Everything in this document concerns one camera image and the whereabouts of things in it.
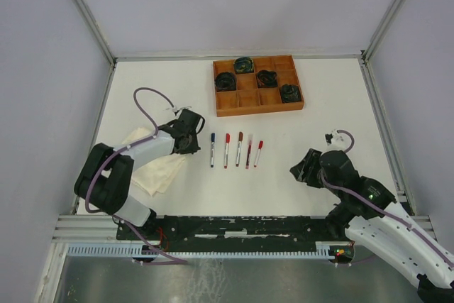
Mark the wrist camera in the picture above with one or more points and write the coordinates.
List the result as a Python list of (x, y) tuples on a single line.
[(175, 110), (337, 141)]

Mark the white pen brown end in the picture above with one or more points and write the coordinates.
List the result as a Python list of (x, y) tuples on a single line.
[(238, 152)]

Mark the aluminium frame left post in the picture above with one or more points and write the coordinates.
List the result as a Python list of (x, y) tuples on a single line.
[(95, 30)]

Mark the aluminium frame right post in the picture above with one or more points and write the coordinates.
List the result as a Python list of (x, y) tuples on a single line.
[(385, 23)]

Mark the aluminium frame post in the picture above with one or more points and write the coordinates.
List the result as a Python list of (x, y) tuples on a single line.
[(95, 30), (385, 23)]

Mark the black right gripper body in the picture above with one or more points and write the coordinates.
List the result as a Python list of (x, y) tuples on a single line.
[(313, 177)]

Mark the aluminium frame back rail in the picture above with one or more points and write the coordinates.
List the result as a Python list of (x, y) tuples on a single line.
[(231, 57)]

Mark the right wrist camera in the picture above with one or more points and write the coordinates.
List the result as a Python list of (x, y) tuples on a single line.
[(337, 141)]

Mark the white marker red end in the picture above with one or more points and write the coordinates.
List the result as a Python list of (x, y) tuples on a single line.
[(226, 153)]

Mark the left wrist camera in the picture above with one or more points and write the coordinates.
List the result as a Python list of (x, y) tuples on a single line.
[(175, 110)]

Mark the cream folded cloth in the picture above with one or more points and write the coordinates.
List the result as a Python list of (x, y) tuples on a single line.
[(154, 163)]

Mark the white marker blue end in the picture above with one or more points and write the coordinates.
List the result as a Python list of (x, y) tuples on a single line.
[(212, 154)]

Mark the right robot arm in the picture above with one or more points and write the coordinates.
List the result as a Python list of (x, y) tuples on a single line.
[(369, 214)]

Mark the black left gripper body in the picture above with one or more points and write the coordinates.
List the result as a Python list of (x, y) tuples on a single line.
[(192, 145)]

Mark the wooden compartment tray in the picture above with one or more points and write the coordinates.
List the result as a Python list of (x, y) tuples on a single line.
[(257, 85)]

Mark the white slotted cable duct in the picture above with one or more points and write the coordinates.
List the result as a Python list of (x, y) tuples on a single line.
[(215, 248)]

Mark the thin white pen red end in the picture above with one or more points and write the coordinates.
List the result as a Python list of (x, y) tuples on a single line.
[(257, 157)]

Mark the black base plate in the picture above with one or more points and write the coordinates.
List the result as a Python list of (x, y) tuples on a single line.
[(167, 229)]

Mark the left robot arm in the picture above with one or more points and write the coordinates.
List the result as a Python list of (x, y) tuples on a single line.
[(105, 178)]

